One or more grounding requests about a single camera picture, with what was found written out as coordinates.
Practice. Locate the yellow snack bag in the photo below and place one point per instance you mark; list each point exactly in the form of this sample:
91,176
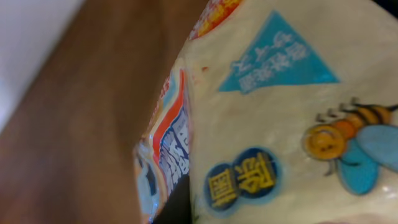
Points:
278,112

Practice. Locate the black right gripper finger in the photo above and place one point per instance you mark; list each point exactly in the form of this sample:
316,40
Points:
177,209

